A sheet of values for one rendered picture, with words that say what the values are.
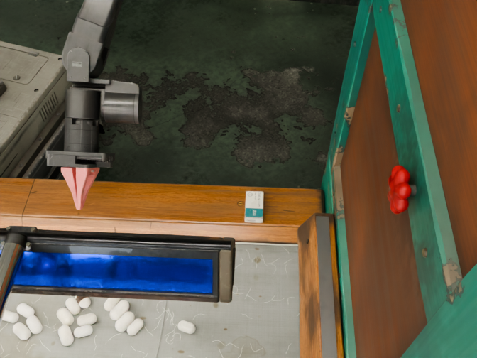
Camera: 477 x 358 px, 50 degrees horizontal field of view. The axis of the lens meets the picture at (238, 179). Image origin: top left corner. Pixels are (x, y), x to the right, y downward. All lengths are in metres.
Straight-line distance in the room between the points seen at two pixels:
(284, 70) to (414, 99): 1.93
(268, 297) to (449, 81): 0.60
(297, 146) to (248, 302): 1.24
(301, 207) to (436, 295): 0.62
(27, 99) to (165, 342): 1.03
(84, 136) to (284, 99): 1.49
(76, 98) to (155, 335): 0.42
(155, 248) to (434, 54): 0.34
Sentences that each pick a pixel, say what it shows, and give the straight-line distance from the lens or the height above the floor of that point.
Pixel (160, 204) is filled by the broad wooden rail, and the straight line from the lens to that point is 1.03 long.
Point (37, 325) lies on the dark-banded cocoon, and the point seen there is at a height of 0.76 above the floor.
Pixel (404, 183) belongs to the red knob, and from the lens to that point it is 0.46.
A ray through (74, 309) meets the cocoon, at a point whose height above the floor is 0.76.
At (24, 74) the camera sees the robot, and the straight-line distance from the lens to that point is 1.82.
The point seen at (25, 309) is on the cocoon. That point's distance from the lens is 0.99.
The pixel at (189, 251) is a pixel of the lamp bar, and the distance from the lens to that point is 0.58.
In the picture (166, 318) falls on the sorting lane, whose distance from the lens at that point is 0.94.
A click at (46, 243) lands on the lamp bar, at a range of 0.62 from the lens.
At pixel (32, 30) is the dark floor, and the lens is 2.83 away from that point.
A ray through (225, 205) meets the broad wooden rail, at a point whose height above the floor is 0.76.
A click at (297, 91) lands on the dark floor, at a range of 2.33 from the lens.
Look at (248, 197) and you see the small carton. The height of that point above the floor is 0.79.
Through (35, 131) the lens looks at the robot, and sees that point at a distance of 1.76.
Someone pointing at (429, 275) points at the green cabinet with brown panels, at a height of 1.24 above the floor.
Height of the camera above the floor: 1.61
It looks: 54 degrees down
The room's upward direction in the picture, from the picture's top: 1 degrees counter-clockwise
